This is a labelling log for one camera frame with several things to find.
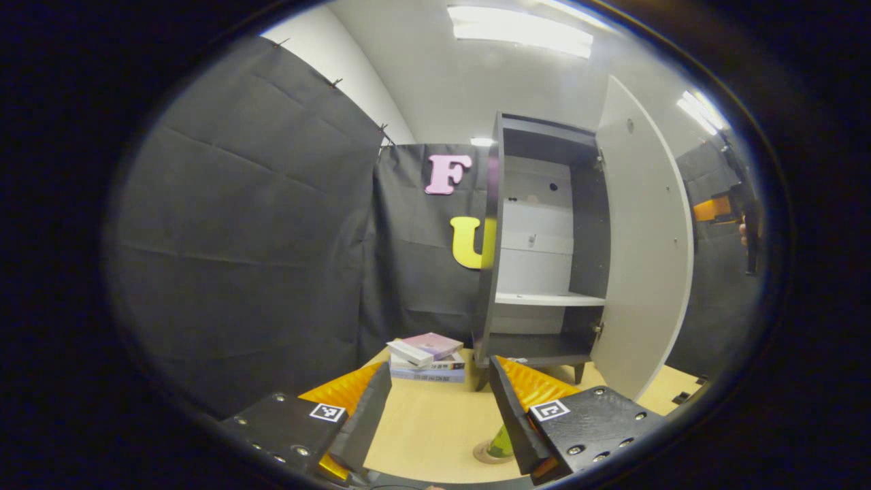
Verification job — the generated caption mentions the black backdrop cloth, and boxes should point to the black backdrop cloth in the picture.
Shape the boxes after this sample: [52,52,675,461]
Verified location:
[101,37,768,420]

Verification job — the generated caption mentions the dark gray cabinet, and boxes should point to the dark gray cabinet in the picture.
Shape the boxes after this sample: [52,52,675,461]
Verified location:
[472,112,614,393]

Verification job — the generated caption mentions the white book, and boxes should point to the white book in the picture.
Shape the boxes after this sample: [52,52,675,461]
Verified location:
[389,353,467,373]

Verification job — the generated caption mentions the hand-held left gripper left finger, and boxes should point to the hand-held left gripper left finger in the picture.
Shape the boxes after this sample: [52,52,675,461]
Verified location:
[221,361,394,485]

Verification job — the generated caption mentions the round beige coaster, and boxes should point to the round beige coaster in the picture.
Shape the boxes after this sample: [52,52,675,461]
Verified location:
[472,440,516,466]

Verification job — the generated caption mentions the beige cabinet door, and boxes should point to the beige cabinet door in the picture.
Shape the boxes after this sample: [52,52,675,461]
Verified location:
[590,74,695,403]

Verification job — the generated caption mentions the clear bottle with green label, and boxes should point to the clear bottle with green label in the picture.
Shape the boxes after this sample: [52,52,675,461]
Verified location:
[486,423,516,461]

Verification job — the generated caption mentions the small white box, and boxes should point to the small white box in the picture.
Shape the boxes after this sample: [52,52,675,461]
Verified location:
[386,339,436,369]

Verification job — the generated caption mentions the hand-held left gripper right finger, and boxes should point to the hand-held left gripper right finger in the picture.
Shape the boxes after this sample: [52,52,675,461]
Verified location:
[488,355,668,486]

